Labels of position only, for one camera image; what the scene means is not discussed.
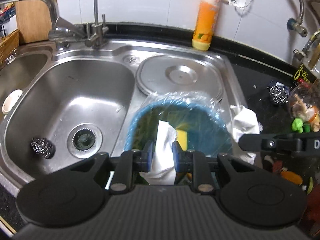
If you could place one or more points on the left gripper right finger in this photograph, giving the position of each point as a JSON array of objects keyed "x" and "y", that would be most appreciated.
[{"x": 198, "y": 165}]

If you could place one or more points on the thin drinking water tap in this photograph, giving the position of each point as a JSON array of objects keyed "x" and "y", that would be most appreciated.
[{"x": 96, "y": 31}]

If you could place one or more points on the round sink lid cover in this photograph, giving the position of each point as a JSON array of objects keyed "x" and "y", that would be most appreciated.
[{"x": 164, "y": 74}]

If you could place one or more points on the wicker basket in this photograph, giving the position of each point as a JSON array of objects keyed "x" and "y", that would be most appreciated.
[{"x": 8, "y": 45}]

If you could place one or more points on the sink drain strainer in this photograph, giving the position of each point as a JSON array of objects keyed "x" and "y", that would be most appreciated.
[{"x": 84, "y": 141}]

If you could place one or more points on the main sink faucet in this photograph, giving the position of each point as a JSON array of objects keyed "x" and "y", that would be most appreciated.
[{"x": 62, "y": 32}]

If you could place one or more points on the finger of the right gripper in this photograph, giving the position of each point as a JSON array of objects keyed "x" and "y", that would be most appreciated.
[{"x": 270, "y": 142}]

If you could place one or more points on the yellow green sponge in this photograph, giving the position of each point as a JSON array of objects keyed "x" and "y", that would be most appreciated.
[{"x": 186, "y": 139}]

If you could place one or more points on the steel wool ball in sink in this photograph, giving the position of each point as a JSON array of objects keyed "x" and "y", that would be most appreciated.
[{"x": 43, "y": 147}]

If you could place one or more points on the blue bin with plastic liner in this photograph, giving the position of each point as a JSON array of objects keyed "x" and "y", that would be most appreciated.
[{"x": 159, "y": 119}]

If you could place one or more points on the stainless steel sink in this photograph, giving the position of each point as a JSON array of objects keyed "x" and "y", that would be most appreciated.
[{"x": 63, "y": 89}]

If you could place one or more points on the steel wool ball on counter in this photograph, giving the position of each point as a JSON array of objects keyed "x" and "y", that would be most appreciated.
[{"x": 278, "y": 93}]

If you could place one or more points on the orange carrot slice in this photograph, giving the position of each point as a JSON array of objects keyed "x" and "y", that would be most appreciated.
[{"x": 314, "y": 119}]

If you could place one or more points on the small green toy broccoli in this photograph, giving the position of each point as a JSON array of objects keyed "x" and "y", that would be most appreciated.
[{"x": 299, "y": 126}]

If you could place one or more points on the large soy sauce bottle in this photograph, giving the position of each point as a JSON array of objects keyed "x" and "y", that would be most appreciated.
[{"x": 307, "y": 69}]

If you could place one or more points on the clear glass bowl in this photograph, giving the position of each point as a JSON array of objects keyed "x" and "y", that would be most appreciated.
[{"x": 309, "y": 93}]

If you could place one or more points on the wooden cutting board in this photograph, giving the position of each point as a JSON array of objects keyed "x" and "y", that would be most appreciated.
[{"x": 33, "y": 21}]

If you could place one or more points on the wall water valve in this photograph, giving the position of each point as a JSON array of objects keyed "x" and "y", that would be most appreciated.
[{"x": 294, "y": 25}]

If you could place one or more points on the white paper napkin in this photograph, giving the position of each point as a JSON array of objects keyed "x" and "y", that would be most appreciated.
[{"x": 212, "y": 137}]

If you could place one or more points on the orange dish soap bottle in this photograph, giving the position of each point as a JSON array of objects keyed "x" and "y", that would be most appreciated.
[{"x": 205, "y": 24}]

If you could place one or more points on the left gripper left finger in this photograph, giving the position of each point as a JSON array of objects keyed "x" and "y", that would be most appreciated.
[{"x": 127, "y": 165}]

